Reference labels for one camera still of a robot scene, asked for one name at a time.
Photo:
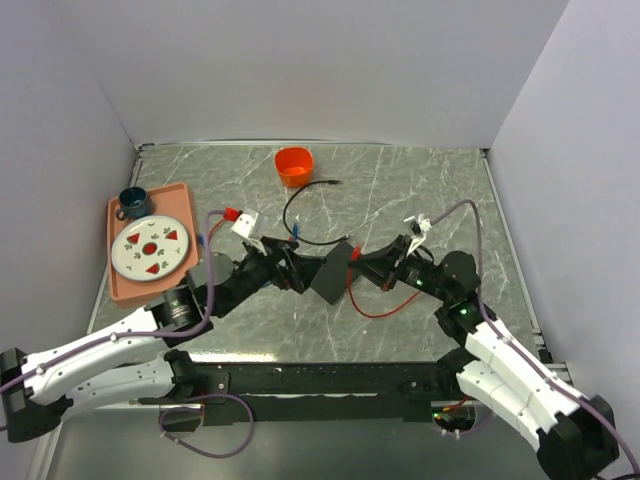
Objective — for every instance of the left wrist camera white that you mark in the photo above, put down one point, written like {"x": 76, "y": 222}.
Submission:
{"x": 247, "y": 224}

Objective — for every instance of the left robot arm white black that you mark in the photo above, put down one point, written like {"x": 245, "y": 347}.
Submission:
{"x": 137, "y": 356}

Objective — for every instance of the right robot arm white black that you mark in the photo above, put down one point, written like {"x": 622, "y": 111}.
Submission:
{"x": 569, "y": 432}

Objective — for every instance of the orange plastic cup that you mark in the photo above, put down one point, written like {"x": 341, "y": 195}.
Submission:
{"x": 294, "y": 166}

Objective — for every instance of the pink plastic tray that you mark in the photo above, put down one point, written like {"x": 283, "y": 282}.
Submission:
{"x": 173, "y": 200}

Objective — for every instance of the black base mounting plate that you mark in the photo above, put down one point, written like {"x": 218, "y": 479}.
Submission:
{"x": 269, "y": 392}

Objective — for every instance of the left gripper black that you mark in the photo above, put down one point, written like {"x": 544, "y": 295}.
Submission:
{"x": 273, "y": 251}

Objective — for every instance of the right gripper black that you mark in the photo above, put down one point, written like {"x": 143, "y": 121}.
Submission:
{"x": 379, "y": 265}

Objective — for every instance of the dark blue mug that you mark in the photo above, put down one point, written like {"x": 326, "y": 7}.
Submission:
{"x": 134, "y": 204}

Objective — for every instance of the black network switch box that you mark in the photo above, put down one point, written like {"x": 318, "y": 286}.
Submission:
{"x": 330, "y": 282}

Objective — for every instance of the white plate watermelon pattern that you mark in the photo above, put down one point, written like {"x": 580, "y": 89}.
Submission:
{"x": 150, "y": 248}

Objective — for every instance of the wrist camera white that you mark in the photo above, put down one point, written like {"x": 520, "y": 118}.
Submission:
{"x": 418, "y": 227}
{"x": 247, "y": 224}

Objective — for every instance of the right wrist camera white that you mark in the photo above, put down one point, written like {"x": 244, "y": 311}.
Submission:
{"x": 418, "y": 227}

